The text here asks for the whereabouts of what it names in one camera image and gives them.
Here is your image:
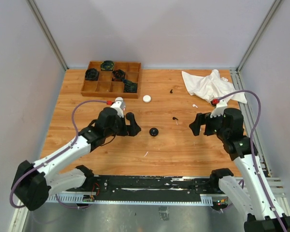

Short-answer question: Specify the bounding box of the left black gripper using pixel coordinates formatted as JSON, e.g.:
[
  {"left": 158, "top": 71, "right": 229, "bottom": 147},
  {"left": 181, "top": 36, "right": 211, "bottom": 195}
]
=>
[{"left": 105, "top": 113, "right": 141, "bottom": 137}]

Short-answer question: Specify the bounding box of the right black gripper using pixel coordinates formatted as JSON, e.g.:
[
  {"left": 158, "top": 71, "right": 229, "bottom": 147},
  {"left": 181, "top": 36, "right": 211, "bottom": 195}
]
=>
[{"left": 189, "top": 109, "right": 229, "bottom": 139}]

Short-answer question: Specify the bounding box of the black earbud charging case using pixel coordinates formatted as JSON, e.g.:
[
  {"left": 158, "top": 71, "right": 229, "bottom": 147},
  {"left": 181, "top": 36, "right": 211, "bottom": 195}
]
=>
[{"left": 149, "top": 128, "right": 159, "bottom": 137}]

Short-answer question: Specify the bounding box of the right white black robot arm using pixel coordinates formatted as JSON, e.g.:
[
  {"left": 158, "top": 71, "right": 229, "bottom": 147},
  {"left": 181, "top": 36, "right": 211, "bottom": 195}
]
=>
[{"left": 189, "top": 108, "right": 290, "bottom": 232}]

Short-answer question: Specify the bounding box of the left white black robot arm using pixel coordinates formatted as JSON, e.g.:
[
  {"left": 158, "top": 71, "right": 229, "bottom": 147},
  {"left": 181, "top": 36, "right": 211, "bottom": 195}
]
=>
[{"left": 11, "top": 107, "right": 141, "bottom": 211}]

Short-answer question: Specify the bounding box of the white round case right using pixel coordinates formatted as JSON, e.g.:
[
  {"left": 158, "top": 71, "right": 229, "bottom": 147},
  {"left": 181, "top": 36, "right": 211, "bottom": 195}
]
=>
[{"left": 143, "top": 95, "right": 151, "bottom": 103}]

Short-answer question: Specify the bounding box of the white round case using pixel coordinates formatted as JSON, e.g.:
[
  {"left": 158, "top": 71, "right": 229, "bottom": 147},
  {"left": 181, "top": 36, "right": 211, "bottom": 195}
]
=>
[
  {"left": 115, "top": 97, "right": 124, "bottom": 102},
  {"left": 143, "top": 95, "right": 151, "bottom": 103}
]

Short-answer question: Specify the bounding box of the white round case left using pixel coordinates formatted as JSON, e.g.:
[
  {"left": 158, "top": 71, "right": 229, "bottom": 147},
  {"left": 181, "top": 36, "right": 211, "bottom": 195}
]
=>
[{"left": 115, "top": 97, "right": 124, "bottom": 102}]

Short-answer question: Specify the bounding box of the white crumpled cloth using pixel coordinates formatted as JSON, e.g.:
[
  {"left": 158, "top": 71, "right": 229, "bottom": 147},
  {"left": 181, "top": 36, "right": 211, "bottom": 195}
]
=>
[{"left": 181, "top": 69, "right": 235, "bottom": 103}]

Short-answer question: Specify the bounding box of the dark rolled fabric bottom right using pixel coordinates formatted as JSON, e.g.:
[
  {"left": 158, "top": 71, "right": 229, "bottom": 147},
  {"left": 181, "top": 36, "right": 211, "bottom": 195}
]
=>
[{"left": 122, "top": 79, "right": 138, "bottom": 93}]

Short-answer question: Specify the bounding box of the dark rolled fabric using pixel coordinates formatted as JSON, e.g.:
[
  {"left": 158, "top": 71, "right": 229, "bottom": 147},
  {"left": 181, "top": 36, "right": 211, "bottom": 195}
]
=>
[
  {"left": 112, "top": 69, "right": 126, "bottom": 82},
  {"left": 122, "top": 79, "right": 138, "bottom": 93},
  {"left": 100, "top": 60, "right": 115, "bottom": 71},
  {"left": 85, "top": 68, "right": 99, "bottom": 81}
]

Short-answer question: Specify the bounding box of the dark rolled fabric middle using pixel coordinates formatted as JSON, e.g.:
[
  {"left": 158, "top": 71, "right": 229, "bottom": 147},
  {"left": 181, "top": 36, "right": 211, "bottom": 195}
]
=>
[{"left": 112, "top": 69, "right": 126, "bottom": 82}]

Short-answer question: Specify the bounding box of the wooden compartment tray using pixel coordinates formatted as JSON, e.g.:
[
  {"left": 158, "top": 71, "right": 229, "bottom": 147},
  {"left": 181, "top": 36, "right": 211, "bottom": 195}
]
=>
[{"left": 81, "top": 60, "right": 142, "bottom": 99}]

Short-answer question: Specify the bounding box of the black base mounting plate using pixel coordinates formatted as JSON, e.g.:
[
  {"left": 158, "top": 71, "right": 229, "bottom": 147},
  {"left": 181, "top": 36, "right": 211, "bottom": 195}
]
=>
[{"left": 67, "top": 175, "right": 223, "bottom": 196}]

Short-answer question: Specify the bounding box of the dark rolled fabric top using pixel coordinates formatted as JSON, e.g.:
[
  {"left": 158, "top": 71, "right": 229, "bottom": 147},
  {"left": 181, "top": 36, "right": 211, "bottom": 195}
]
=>
[{"left": 100, "top": 60, "right": 115, "bottom": 71}]

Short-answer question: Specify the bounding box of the dark rolled fabric far left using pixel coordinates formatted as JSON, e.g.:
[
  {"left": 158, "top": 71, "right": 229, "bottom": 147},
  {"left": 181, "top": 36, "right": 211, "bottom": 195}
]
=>
[{"left": 85, "top": 68, "right": 99, "bottom": 81}]

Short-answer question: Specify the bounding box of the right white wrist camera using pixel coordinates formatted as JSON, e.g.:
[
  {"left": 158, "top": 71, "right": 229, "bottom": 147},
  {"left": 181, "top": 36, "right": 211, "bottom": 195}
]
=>
[{"left": 210, "top": 99, "right": 228, "bottom": 118}]

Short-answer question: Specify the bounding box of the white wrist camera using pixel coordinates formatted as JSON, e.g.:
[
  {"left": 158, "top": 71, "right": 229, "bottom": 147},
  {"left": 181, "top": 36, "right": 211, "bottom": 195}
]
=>
[
  {"left": 210, "top": 99, "right": 228, "bottom": 118},
  {"left": 106, "top": 101, "right": 126, "bottom": 118}
]

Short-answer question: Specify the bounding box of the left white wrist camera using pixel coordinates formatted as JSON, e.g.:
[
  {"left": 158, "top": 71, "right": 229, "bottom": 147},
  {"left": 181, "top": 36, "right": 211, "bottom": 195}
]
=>
[{"left": 106, "top": 101, "right": 126, "bottom": 118}]

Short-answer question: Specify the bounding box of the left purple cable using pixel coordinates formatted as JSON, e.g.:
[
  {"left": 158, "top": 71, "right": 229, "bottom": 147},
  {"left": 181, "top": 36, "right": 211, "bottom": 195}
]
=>
[{"left": 9, "top": 100, "right": 112, "bottom": 208}]

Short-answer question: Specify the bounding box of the purple cable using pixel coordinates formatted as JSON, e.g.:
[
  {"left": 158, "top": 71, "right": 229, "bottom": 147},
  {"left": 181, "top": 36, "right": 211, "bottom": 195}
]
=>
[
  {"left": 218, "top": 90, "right": 289, "bottom": 232},
  {"left": 9, "top": 100, "right": 112, "bottom": 208}
]

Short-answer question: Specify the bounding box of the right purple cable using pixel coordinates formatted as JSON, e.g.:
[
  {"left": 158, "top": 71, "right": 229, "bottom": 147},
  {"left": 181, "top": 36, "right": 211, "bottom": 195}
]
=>
[{"left": 218, "top": 90, "right": 289, "bottom": 232}]

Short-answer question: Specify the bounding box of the white slotted cable duct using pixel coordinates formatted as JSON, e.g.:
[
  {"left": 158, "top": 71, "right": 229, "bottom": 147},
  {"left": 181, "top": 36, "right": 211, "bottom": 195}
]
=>
[{"left": 47, "top": 190, "right": 213, "bottom": 206}]

